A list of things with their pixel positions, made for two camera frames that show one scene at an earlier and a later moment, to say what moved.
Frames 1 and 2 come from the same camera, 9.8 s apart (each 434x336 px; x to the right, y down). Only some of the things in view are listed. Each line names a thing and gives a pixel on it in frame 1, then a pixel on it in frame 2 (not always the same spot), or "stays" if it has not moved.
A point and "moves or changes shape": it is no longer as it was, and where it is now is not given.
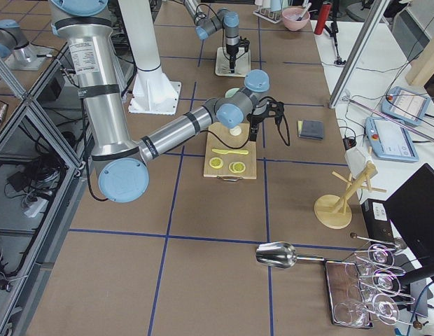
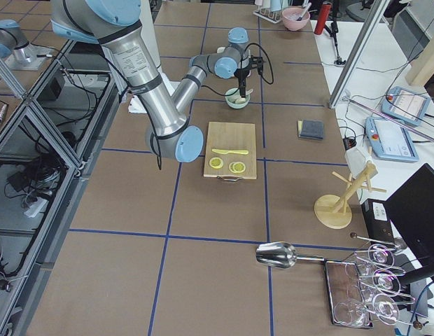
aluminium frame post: [376, 12] stays
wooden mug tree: [330, 209] stays
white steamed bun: [235, 131] moves or changes shape
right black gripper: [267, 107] → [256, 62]
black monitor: [416, 206] stays
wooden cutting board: [229, 155] stays
